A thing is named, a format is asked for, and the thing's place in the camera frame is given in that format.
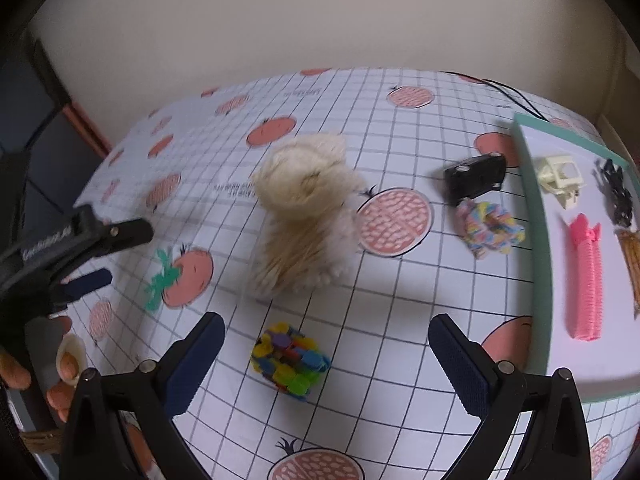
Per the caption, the fruit print grid tablecloth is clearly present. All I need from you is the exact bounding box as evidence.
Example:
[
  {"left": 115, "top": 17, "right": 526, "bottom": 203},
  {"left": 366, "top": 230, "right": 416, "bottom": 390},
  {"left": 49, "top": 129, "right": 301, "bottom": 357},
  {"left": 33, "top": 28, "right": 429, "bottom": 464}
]
[{"left": 54, "top": 66, "right": 640, "bottom": 480}]

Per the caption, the teal shallow cardboard box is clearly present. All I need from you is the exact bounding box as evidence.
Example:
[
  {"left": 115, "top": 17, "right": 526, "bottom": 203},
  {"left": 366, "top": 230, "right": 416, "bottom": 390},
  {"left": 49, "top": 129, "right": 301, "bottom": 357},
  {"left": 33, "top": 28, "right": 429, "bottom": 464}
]
[{"left": 512, "top": 114, "right": 639, "bottom": 402}]

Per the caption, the bag of cotton swabs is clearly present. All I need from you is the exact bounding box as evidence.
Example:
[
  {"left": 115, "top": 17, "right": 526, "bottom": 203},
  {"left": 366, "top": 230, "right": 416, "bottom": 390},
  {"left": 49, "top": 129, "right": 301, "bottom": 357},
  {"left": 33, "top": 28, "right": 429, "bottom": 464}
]
[{"left": 247, "top": 206, "right": 359, "bottom": 298}]

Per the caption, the pastel rainbow scrunchie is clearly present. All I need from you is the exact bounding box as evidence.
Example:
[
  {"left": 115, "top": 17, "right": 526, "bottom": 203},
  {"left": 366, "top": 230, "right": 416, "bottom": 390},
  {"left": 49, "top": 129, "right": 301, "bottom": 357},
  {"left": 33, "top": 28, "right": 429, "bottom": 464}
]
[{"left": 456, "top": 198, "right": 525, "bottom": 259}]

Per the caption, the brown snack packet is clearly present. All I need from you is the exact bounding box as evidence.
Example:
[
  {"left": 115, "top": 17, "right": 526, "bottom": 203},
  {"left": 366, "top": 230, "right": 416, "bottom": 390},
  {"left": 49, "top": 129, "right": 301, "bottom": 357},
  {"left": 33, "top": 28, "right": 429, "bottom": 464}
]
[{"left": 616, "top": 229, "right": 640, "bottom": 318}]

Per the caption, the black cable on table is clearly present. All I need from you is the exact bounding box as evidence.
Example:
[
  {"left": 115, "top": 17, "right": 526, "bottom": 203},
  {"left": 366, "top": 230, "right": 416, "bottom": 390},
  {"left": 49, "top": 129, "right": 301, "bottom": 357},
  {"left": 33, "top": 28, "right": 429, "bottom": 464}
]
[{"left": 440, "top": 69, "right": 549, "bottom": 123}]

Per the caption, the cream plastic hair claw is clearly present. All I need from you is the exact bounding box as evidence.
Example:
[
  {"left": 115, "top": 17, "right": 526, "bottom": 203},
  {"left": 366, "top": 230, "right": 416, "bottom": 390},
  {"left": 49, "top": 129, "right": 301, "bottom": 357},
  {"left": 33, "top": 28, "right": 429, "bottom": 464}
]
[{"left": 537, "top": 155, "right": 585, "bottom": 210}]

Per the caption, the cream lace cloth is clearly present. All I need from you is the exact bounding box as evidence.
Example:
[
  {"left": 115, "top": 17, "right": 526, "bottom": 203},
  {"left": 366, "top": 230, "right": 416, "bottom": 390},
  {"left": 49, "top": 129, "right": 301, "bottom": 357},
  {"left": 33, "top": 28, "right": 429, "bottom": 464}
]
[{"left": 250, "top": 133, "right": 366, "bottom": 220}]

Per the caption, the colorful foam pieces bundle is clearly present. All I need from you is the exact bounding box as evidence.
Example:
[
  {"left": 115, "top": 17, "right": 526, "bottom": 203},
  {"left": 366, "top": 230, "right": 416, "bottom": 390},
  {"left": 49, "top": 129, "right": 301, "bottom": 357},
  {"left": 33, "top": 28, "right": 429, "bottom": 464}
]
[{"left": 250, "top": 323, "right": 331, "bottom": 400}]

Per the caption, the pink honeycomb hair roller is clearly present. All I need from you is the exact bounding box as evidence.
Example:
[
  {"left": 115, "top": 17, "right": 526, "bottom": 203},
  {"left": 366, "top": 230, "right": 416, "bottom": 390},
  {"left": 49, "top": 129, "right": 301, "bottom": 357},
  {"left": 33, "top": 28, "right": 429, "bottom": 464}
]
[{"left": 570, "top": 214, "right": 603, "bottom": 341}]

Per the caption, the black toy car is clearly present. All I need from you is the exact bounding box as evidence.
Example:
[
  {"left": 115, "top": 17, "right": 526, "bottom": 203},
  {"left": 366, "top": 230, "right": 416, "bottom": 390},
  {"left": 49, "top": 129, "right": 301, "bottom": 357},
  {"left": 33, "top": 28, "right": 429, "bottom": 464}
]
[{"left": 444, "top": 152, "right": 506, "bottom": 206}]

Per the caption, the person's left hand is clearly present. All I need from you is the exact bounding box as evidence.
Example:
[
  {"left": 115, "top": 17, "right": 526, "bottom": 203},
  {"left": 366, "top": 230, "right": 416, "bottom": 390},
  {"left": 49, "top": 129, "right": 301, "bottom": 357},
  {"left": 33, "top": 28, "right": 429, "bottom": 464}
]
[{"left": 1, "top": 315, "right": 79, "bottom": 422}]

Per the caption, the black plastic skeleton hand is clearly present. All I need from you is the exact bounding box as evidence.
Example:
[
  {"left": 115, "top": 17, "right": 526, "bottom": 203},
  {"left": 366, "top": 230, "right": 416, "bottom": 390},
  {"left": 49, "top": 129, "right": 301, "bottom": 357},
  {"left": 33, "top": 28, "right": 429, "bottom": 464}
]
[{"left": 596, "top": 158, "right": 634, "bottom": 230}]

